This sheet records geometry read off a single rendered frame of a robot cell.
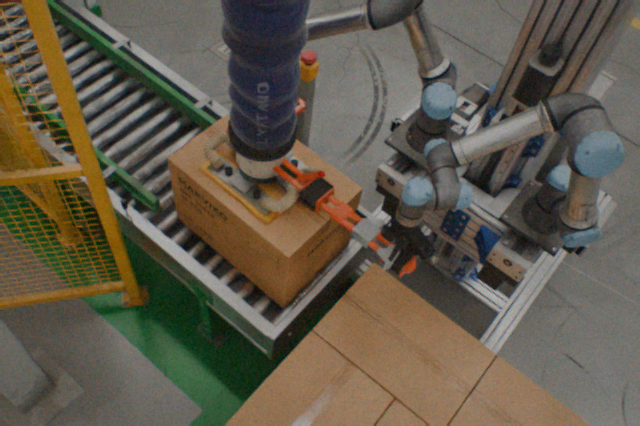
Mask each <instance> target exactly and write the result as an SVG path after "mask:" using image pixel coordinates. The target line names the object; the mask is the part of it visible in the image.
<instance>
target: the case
mask: <svg viewBox="0 0 640 426"><path fill-rule="evenodd" d="M229 119H230V113H228V114H226V115H225V116H223V117H222V118H221V119H219V121H218V122H216V123H215V124H214V125H211V126H210V127H208V128H207V129H206V130H204V131H203V132H202V133H200V135H199V136H196V137H195V138H194V139H192V140H191V141H189V142H188V143H187V144H185V145H184V146H183V147H180V148H179V150H177V151H176V152H175V153H173V154H172V155H170V156H169V157H168V159H167V162H169V169H170V175H171V181H172V187H173V192H174V199H175V205H176V211H177V217H178V218H179V219H180V220H181V221H182V223H183V224H186V225H187V226H188V227H189V228H190V229H191V230H193V231H194V232H195V233H196V234H197V235H198V236H201V238H202V239H203V240H204V241H205V242H206V243H208V244H209V245H210V246H211V247H212V248H214V249H216V250H217V252H218V253H219V254H220V255H221V256H223V257H224V258H225V259H226V260H227V261H229V262H231V263H232V264H233V265H234V267H235V268H236V269H238V270H239V271H240V272H241V273H242V274H244V275H246V276H247V277H248V278H249V279H250V281H251V282H253V283H254V284H255V285H256V286H258V287H259V288H261V289H262V290H263V291H264V292H265V293H266V295H268V296H269V297H270V298H271V299H273V300H274V301H276V302H277V303H278V304H279V305H280V306H281V307H283V309H284V307H285V306H287V305H288V304H289V303H290V302H291V301H292V300H293V299H294V298H295V297H296V296H297V295H298V293H299V292H300V291H302V290H303V289H304V288H306V287H307V286H308V285H309V284H310V283H311V282H312V281H313V279H314V278H316V277H317V276H318V275H319V274H320V273H321V272H322V271H323V270H324V269H325V268H326V267H327V266H328V264H329V263H331V262H332V261H333V260H334V259H335V258H336V257H337V256H338V255H339V254H340V253H341V252H342V250H343V249H345V248H346V247H347V246H348V245H349V243H350V239H351V233H352V232H351V231H350V230H348V229H347V228H346V227H345V226H342V225H338V224H337V222H336V221H335V220H333V219H332V218H331V217H329V214H327V213H326V212H325V211H324V210H322V209H321V210H320V211H319V212H318V213H316V210H314V212H312V211H311V210H309V209H308V207H307V206H306V205H304V204H303V203H302V202H300V201H298V198H297V200H296V201H295V202H294V203H293V204H292V205H291V206H290V207H288V210H285V211H284V212H282V213H281V214H280V215H279V216H278V217H277V218H275V219H274V220H273V221H271V222H270V224H269V225H266V224H265V222H263V221H262V220H261V219H260V218H259V217H256V216H255V215H254V214H253V213H252V212H250V211H249V210H248V209H247V207H246V206H244V205H242V204H241V203H240V202H239V201H237V200H236V199H235V198H234V197H233V196H231V195H230V194H229V192H227V191H226V190H224V189H223V188H222V187H221V186H219V185H218V184H217V183H216V182H215V181H212V180H211V178H210V177H209V176H208V175H206V174H205V173H204V172H203V171H202V170H201V169H200V166H202V165H203V163H204V162H206V161H207V160H208V159H207V158H206V156H205V155H204V147H205V145H206V142H208V140H210V139H213V137H215V136H217V134H218V133H219V132H221V133H222V132H226V129H228V124H229ZM291 151H292V152H293V153H294V154H296V155H297V156H298V157H300V158H302V159H303V160H305V161H306V162H307V163H308V164H310V166H311V167H314V168H316V169H318V171H324V172H325V176H324V177H323V178H324V179H326V181H327V182H328V183H329V184H332V185H333V186H334V188H335V189H334V197H335V198H336V199H338V200H339V201H340V202H341V201H343V202H345V203H346V204H348V205H349V206H350V207H352V209H353V212H355V210H356V209H358V204H360V200H361V196H362V191H363V188H362V187H360V186H358V185H357V184H355V183H354V182H353V181H351V180H350V178H349V177H347V176H346V175H345V174H342V173H341V172H340V171H338V170H337V169H335V168H334V167H333V166H331V164H329V163H328V162H326V161H325V160H324V159H322V158H321V157H320V156H318V155H317V154H316V153H313V152H312V151H311V149H309V148H308V147H307V146H305V145H304V144H302V143H300V142H299V141H297V140H296V141H295V143H294V146H293V148H292V149H291ZM216 152H217V154H218V153H219V152H220V153H222V154H223V155H224V156H225V157H228V158H229V159H230V160H231V161H233V162H234V163H235V165H236V166H238V163H237V162H236V152H235V151H234V149H233V148H232V147H230V146H229V145H228V144H226V143H223V144H221V145H220V146H219V147H217V148H216ZM261 185H262V186H263V187H264V188H266V189H267V190H268V191H269V192H271V193H273V195H274V196H275V197H276V198H278V199H279V200H281V198H283V197H284V196H285V193H287V191H285V190H283V189H282V188H281V187H280V186H278V185H277V184H276V183H275V182H274V183H270V184H261Z"/></svg>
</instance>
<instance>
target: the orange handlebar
mask: <svg viewBox="0 0 640 426"><path fill-rule="evenodd" d="M296 105H298V107H296V108H295V110H296V116H297V115H298V114H301V113H302V112H303V111H305V110H306V102H305V101H303V100H302V99H301V98H299V99H298V102H297V104H296ZM282 164H284V166H285V167H287V168H288V169H290V170H291V171H292V172H293V173H294V174H296V175H297V176H300V175H305V173H303V172H302V171H300V170H299V169H297V168H296V167H295V166H293V164H292V163H291V162H290V161H288V160H287V159H285V158H284V159H283V161H282ZM273 170H274V171H275V172H276V173H278V174H279V175H280V176H281V177H283V178H284V180H285V181H287V182H289V183H290V184H291V185H292V186H294V187H295V188H296V189H298V190H299V187H302V186H303V185H302V184H300V183H298V182H297V181H296V180H295V178H293V177H292V176H291V175H290V174H288V173H287V172H285V171H283V170H282V169H281V168H280V167H278V166H276V167H274V168H273ZM327 200H328V201H329V202H331V203H333V204H334V205H335V207H334V209H332V207H331V206H328V205H327V204H326V203H325V202H322V203H321V204H320V207H321V209H322V210H324V211H325V212H326V213H327V214H329V217H331V218H332V219H333V220H335V221H336V222H337V224H338V225H342V226H345V227H346V228H347V229H348V230H350V231H351V232H352V229H353V228H354V227H355V226H353V225H352V224H351V222H350V221H348V220H347V219H348V218H349V217H350V218H352V219H353V220H354V221H355V222H357V224H359V222H360V221H361V220H362V219H363V218H362V217H360V216H359V215H357V214H355V213H354V212H353V209H352V207H350V206H349V205H348V204H346V203H345V202H343V201H341V202H340V201H339V200H338V199H336V198H335V197H334V196H333V195H331V196H329V197H328V198H327ZM380 234H381V232H380V233H378V235H377V236H376V238H377V239H378V240H379V241H380V242H382V243H383V244H384V245H386V246H388V247H389V245H391V244H393V242H391V243H390V242H389V241H386V240H385V239H384V238H383V236H381V235H380ZM368 246H370V247H371V248H372V249H374V250H376V252H377V253H378V249H379V248H380V247H381V246H380V245H378V244H377V243H376V242H374V241H372V240H371V241H370V242H369V244H368ZM381 248H382V247H381ZM414 269H415V260H413V261H412V263H411V264H410V266H409V267H408V268H407V269H406V270H405V271H404V273H410V272H412V271H413V270H414Z"/></svg>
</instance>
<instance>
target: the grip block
mask: <svg viewBox="0 0 640 426"><path fill-rule="evenodd" d="M334 189H335V188H334V186H333V185H332V184H329V183H328V182H327V181H326V179H324V178H323V177H321V178H316V179H313V180H311V181H308V182H306V183H305V184H304V185H303V186H302V187H299V192H298V201H300V202H302V203H303V204H304V205H306V206H307V207H308V209H309V210H311V211H312V212H314V210H316V213H318V212H319V211H320V210H321V207H320V204H321V203H322V202H325V203H326V204H327V203H328V202H329V201H328V200H327V198H328V197H329V196H331V195H333V196H334Z"/></svg>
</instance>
